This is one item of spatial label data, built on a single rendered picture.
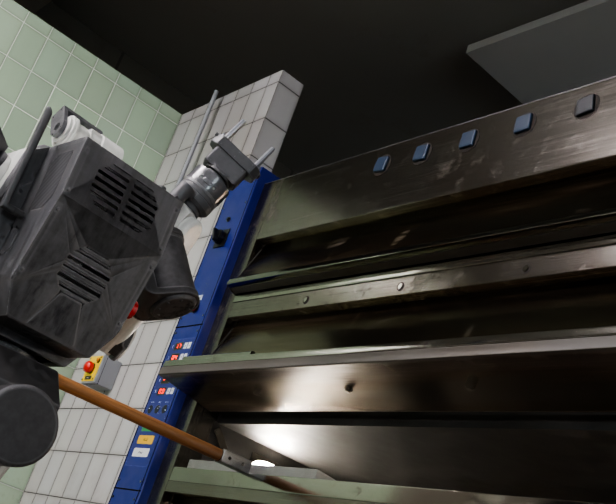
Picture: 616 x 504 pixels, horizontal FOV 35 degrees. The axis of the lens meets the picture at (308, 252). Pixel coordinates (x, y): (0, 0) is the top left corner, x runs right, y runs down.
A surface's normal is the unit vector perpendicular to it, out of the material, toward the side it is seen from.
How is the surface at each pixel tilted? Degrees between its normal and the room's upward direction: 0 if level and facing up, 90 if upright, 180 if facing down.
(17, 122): 90
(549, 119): 90
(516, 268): 90
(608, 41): 180
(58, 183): 90
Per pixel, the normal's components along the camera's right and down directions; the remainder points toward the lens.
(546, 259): -0.73, -0.47
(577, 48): -0.29, 0.88
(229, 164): 0.21, -0.20
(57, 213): 0.59, 0.14
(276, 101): 0.62, -0.12
